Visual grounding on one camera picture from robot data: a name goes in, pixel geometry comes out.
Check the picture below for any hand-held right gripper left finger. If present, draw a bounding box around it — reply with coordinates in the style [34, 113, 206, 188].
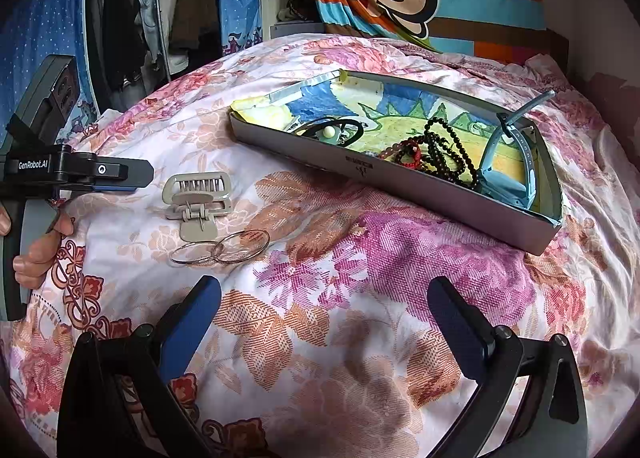
[56, 275, 223, 458]

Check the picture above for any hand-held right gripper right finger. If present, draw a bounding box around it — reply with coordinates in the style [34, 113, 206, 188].
[427, 276, 588, 458]

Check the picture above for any beige hair clip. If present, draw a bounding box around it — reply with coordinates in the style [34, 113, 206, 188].
[162, 173, 232, 243]

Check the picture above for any grey cardboard box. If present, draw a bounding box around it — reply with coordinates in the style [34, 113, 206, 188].
[229, 69, 565, 256]

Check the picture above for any red string bracelet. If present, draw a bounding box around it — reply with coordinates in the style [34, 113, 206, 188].
[380, 137, 424, 169]

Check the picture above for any black bead bracelet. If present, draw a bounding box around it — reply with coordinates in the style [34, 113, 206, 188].
[422, 115, 485, 190]

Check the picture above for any black hair tie with bead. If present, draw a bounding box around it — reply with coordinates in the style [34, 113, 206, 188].
[291, 116, 364, 148]

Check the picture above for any person's left hand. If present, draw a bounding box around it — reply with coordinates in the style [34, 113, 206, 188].
[0, 203, 76, 290]

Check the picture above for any floral bedsheet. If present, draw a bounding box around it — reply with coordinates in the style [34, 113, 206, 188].
[0, 33, 640, 458]

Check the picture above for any hanging clothes rack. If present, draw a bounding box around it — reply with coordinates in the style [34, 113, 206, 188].
[87, 0, 221, 111]

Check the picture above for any metal clothes rack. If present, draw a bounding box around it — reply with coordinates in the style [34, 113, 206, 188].
[82, 0, 173, 84]

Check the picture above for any crayon drawing paper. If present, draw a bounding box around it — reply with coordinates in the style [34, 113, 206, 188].
[232, 75, 538, 209]

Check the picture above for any white cabinet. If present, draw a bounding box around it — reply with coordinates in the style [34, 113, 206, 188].
[260, 0, 326, 41]

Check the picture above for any light blue watch strap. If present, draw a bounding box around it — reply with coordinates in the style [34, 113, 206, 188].
[477, 89, 557, 213]

